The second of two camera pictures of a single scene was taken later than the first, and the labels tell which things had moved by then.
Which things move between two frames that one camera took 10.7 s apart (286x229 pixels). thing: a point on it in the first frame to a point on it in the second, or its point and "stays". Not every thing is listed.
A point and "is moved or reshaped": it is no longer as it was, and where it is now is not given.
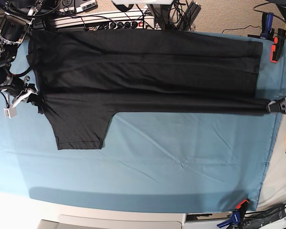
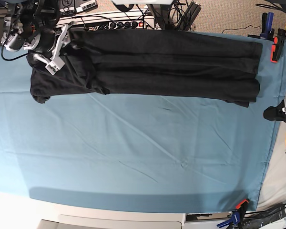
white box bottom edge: (155, 221) stays
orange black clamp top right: (276, 49) stays
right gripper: (18, 89) to (50, 41)
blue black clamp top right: (267, 32) stays
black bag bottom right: (255, 218) stays
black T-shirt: (82, 78) is moved or reshaped
